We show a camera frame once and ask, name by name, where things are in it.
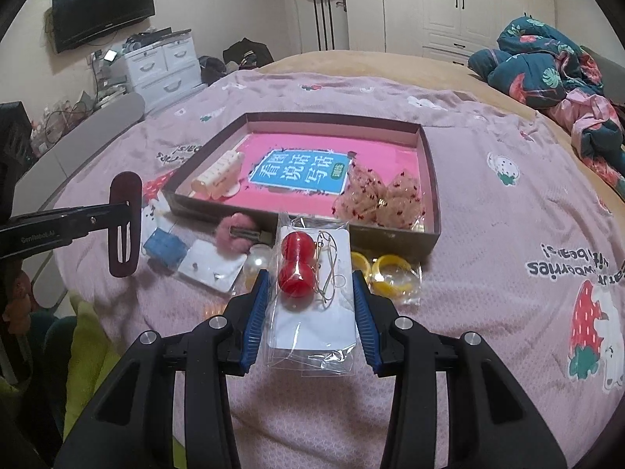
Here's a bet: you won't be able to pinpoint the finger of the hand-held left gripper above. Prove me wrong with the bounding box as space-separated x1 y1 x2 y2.
0 202 135 261

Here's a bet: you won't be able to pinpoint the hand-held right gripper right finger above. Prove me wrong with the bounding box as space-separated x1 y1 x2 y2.
350 270 570 469

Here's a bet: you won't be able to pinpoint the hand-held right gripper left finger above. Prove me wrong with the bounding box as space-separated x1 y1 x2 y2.
54 269 271 469

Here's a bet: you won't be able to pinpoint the yellow bangles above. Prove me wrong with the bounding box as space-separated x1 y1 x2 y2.
350 250 421 306

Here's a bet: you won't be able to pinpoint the red ball earring packet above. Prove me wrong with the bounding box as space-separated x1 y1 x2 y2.
264 212 359 377

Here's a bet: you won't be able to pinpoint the pearl bead hair accessory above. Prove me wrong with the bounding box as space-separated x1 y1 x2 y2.
246 247 274 279

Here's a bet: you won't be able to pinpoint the dark brown hair clip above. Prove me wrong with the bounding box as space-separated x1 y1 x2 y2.
108 171 143 278

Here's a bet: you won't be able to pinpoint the shallow brown cardboard box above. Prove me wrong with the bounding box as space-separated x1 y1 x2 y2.
161 112 443 261

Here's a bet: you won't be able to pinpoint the pink fluffy hair clip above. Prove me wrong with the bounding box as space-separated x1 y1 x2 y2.
215 212 271 257

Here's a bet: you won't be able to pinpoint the small blue box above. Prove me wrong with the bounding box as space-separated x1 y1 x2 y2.
143 227 189 269

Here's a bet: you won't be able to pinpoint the white earring card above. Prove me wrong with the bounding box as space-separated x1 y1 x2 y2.
177 239 245 294

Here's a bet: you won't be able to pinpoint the yellow-green cloth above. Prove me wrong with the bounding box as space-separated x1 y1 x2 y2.
63 298 147 440

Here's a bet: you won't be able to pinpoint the pink strawberry printed blanket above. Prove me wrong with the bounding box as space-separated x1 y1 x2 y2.
51 66 625 469

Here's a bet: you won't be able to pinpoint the cream hair claw clip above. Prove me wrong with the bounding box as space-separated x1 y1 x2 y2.
190 150 245 201

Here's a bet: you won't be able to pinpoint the pink book with blue label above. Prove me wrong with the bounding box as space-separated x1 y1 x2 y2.
215 132 421 216

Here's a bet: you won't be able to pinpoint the white drawer chest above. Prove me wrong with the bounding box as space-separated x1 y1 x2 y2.
122 29 206 113

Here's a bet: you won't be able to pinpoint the black bag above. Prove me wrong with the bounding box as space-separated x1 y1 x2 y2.
222 36 274 66

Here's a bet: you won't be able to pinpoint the beige bed sheet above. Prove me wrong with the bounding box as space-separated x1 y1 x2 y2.
254 49 611 196

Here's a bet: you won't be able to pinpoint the pink floral clothing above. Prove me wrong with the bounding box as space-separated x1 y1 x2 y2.
544 90 625 191

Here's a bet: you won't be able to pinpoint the dark teal floral quilt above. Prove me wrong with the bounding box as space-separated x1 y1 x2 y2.
468 14 606 108

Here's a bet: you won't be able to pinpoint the white wardrobe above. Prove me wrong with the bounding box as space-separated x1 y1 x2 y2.
339 0 557 66

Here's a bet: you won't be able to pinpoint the grey padded headboard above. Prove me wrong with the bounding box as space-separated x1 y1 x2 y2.
581 46 622 90

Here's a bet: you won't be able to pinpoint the black wall television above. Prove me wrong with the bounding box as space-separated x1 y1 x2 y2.
51 0 157 54

